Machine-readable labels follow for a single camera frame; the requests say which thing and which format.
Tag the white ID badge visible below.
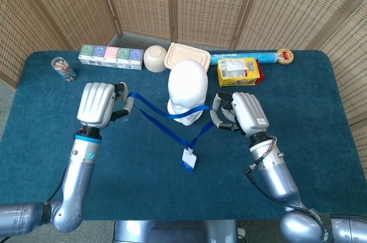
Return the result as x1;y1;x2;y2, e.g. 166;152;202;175
181;147;198;173

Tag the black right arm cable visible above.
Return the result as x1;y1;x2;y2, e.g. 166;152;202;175
244;165;330;243

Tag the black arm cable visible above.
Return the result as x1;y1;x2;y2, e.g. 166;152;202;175
47;167;69;202
244;165;330;243

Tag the beige lunch box container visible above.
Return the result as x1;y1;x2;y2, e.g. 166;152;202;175
163;42;212;72

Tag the beige upturned bowl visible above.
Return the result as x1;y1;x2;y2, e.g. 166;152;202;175
143;45;168;73

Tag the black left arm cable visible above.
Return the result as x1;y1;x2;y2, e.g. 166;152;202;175
47;167;69;202

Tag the light blue roll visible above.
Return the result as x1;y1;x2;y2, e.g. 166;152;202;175
210;50;278;66

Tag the yellow snack box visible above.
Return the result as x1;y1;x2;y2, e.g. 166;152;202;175
217;57;266;88

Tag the blue lanyard strap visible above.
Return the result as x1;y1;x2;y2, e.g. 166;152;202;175
127;91;216;148

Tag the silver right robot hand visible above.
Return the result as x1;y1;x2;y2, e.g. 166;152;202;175
210;91;271;138

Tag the clear jar of pencils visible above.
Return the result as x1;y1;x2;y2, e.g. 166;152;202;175
50;56;77;83

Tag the multicolour tissue pack box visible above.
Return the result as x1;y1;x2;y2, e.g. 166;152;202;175
77;44;145;71

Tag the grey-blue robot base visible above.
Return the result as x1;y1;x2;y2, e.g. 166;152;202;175
114;220;239;243

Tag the white foam mannequin head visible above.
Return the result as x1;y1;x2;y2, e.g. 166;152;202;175
167;58;209;126

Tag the teal table cloth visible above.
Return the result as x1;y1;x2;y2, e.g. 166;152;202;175
0;50;367;221

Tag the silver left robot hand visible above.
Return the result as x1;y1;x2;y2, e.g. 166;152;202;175
76;81;135;129

